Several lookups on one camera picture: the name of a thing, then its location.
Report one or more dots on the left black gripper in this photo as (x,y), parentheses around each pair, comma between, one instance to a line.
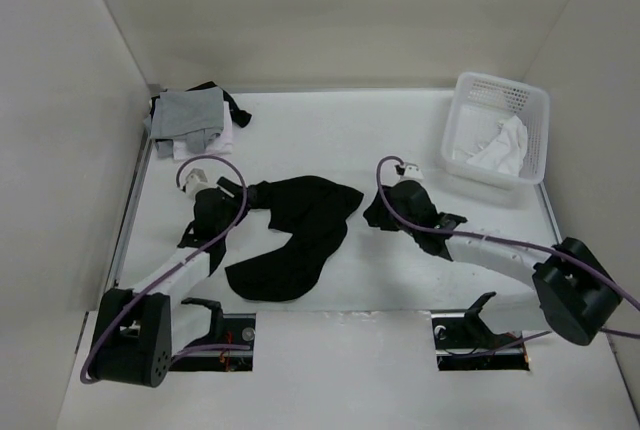
(232,194)

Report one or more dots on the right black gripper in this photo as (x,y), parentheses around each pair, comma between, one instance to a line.
(375,217)

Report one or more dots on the black tank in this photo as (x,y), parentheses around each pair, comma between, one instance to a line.
(240,117)
(314,212)

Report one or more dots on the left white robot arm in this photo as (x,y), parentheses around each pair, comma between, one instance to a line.
(143,332)

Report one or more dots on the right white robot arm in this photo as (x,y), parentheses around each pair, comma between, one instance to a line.
(575,295)

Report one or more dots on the folded black tank top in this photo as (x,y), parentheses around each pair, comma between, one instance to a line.
(240,117)

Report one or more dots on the folded grey tank top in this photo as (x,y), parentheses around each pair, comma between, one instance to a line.
(195,118)

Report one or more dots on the white tank top in basket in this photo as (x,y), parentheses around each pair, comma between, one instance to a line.
(506,152)

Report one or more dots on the white plastic basket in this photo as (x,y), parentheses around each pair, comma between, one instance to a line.
(480,102)

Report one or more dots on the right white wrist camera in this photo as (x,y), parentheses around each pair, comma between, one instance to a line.
(409,171)

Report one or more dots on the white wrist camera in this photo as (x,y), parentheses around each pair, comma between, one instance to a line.
(196,181)
(409,171)

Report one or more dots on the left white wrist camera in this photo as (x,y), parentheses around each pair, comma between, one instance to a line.
(196,181)

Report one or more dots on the metal table edge rail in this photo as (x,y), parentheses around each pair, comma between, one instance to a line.
(111,276)

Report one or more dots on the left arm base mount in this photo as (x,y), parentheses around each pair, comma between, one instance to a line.
(229,347)

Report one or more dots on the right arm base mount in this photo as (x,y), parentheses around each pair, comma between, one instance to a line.
(463,342)

